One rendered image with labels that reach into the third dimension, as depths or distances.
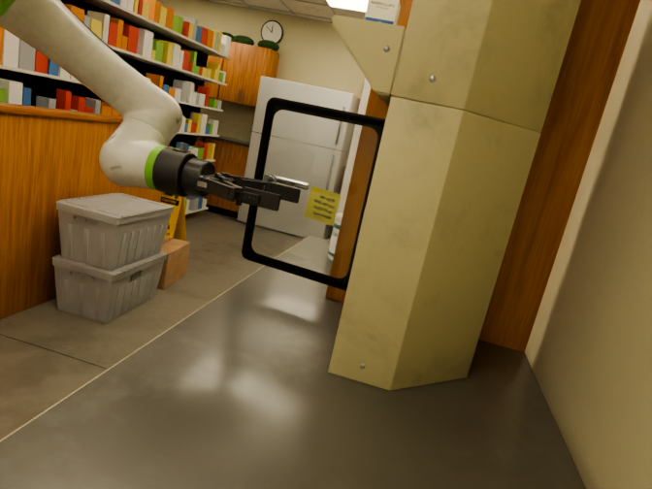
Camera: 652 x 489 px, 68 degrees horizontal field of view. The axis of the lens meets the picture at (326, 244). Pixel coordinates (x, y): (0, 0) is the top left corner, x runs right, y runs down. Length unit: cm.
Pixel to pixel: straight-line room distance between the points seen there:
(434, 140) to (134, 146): 59
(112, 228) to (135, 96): 185
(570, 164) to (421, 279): 50
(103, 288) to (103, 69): 206
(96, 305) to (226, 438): 247
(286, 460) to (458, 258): 42
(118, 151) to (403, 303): 62
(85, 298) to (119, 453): 251
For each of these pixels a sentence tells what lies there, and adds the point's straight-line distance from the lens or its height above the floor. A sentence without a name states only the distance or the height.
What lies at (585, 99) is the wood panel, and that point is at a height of 151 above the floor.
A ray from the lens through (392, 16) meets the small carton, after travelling 88.
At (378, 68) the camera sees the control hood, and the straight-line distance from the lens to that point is 77.
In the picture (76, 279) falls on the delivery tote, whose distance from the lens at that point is 312.
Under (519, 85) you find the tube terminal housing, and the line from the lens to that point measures 85.
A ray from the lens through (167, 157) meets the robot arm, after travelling 101.
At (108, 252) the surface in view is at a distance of 296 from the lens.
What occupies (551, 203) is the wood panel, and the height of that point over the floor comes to 129.
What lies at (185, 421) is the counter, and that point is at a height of 94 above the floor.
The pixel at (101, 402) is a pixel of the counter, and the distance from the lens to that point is 73.
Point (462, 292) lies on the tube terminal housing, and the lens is 88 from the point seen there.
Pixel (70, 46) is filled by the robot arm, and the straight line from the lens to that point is 109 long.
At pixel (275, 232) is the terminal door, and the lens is 117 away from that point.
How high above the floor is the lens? 134
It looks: 13 degrees down
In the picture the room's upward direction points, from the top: 12 degrees clockwise
